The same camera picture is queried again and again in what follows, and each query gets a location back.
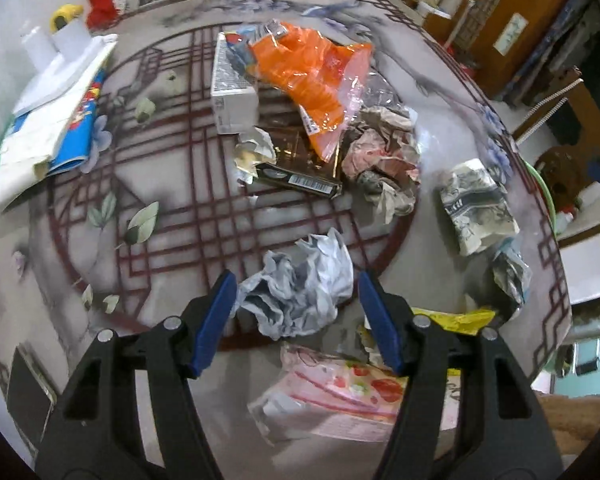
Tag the grey white paper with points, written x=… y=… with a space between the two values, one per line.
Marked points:
x=299 y=294

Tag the yellow wrapper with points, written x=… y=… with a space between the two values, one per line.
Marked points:
x=469 y=323

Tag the small crumpled grey paper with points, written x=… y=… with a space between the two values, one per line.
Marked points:
x=510 y=272

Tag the white bottle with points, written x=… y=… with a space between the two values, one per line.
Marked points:
x=39 y=47

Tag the black phone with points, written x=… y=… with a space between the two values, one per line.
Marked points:
x=30 y=397

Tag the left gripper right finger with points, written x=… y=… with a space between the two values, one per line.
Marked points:
x=468 y=411

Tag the white cup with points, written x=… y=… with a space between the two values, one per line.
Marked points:
x=70 y=37

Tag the gold black box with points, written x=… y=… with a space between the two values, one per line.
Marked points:
x=298 y=167

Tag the white silver box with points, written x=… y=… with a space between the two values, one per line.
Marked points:
x=234 y=100

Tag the crumpled brown pink paper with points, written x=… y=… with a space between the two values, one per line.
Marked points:
x=382 y=160

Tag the blue cartoon snack bag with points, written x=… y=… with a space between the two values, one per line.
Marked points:
x=77 y=144

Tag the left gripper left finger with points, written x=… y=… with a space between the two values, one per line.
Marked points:
x=128 y=412

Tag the pink strawberry snack bag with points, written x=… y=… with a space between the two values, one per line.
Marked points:
x=330 y=397

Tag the white plastic tray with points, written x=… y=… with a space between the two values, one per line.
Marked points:
x=61 y=75

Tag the crumpled newspaper piece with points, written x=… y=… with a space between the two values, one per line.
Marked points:
x=477 y=207

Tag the orange plastic bag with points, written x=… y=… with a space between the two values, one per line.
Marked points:
x=325 y=79

